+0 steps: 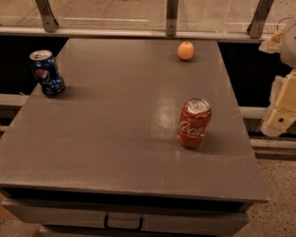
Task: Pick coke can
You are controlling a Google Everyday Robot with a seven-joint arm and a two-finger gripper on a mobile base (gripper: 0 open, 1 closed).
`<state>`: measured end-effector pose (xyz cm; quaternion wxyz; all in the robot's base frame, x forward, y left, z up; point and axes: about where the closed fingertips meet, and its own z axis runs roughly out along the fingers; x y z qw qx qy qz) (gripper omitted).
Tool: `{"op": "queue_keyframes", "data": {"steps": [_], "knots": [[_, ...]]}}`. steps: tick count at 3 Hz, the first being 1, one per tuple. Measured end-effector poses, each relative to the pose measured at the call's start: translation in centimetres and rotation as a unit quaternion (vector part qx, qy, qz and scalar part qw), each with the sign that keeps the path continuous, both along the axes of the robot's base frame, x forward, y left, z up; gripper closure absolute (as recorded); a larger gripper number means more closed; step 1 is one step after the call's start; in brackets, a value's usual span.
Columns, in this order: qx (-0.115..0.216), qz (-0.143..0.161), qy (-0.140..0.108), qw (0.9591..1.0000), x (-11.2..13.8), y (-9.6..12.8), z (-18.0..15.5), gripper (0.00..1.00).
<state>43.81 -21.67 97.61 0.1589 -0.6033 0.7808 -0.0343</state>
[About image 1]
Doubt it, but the blue pepsi can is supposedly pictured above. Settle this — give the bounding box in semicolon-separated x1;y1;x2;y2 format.
30;49;65;96

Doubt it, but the metal railing bracket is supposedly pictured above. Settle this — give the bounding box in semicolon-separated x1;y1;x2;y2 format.
166;0;179;37
247;0;274;39
35;0;58;33

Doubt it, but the middle metal railing bracket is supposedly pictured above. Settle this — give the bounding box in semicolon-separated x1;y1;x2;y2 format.
166;0;179;37

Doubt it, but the left metal railing bracket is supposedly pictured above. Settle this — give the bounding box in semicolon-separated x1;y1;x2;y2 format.
35;0;58;33

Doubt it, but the right metal railing bracket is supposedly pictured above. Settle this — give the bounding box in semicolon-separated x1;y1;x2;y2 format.
247;0;274;39

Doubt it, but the grey drawer with handle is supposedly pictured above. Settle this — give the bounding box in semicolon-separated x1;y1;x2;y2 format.
2;198;248;237

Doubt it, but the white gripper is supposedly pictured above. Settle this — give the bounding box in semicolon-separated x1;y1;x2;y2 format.
259;13;296;137

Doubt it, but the red coca-cola can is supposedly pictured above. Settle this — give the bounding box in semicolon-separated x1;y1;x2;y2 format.
178;98;211;149

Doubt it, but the horizontal metal rail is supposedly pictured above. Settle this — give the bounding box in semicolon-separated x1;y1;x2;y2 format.
0;25;271;43

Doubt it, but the orange fruit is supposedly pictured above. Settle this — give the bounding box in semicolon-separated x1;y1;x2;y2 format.
178;41;194;60

